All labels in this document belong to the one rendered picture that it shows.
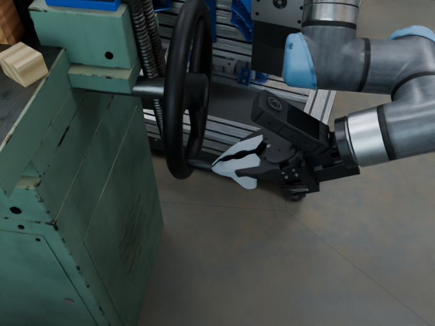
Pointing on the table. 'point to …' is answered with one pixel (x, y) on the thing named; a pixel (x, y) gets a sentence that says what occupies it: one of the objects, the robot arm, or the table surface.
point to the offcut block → (22, 64)
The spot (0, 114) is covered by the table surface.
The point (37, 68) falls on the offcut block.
